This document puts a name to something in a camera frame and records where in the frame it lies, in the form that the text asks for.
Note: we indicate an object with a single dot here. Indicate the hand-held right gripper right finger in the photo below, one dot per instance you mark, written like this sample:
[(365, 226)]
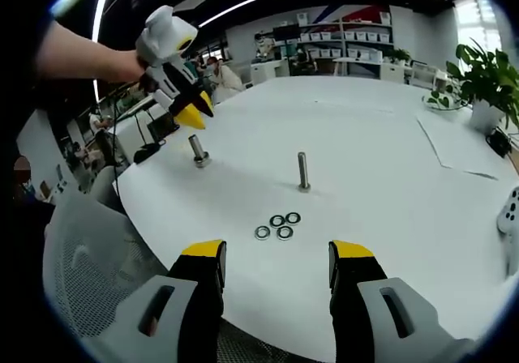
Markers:
[(365, 302)]

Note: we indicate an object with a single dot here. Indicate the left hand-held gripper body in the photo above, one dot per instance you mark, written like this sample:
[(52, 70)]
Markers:
[(164, 35)]

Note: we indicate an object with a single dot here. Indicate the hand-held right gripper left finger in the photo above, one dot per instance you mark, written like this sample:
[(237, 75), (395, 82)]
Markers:
[(182, 298)]

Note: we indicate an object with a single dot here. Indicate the steel washer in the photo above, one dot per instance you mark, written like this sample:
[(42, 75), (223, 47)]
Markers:
[(291, 233), (298, 218), (256, 233), (271, 220)]

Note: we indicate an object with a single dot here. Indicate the thin steel threaded stud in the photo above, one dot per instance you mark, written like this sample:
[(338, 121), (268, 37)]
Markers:
[(303, 168)]

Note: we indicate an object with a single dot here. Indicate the thick steel stud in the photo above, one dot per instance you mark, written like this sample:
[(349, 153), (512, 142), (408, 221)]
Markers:
[(196, 146)]

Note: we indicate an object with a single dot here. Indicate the black laptop stand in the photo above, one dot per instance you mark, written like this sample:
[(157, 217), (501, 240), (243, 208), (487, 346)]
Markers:
[(150, 124)]

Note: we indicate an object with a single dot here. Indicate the black power adapter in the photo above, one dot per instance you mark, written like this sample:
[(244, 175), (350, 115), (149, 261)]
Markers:
[(148, 152)]

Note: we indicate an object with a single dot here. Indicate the grey mesh office chair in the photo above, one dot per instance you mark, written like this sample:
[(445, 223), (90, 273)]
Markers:
[(89, 266)]

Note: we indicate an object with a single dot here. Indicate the black monitor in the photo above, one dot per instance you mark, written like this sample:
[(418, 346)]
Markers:
[(286, 32)]

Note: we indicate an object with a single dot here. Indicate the shelf with white boxes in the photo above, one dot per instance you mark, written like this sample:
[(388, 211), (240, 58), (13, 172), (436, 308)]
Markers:
[(348, 41)]

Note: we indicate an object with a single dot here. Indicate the white game controller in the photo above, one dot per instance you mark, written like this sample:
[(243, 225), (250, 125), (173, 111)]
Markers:
[(511, 217)]

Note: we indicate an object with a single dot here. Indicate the white paper sheet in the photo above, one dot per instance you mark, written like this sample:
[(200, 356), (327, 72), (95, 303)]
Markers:
[(454, 144)]

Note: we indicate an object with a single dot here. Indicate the black box device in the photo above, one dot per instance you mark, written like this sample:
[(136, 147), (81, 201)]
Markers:
[(499, 143)]

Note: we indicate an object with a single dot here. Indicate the glass bowl with small plant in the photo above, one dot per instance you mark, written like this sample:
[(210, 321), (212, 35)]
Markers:
[(442, 103)]

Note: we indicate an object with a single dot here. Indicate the white plant pot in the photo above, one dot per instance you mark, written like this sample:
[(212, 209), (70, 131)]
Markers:
[(486, 116)]

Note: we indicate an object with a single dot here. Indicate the green potted plant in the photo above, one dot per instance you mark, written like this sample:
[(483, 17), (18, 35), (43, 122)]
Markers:
[(486, 75)]

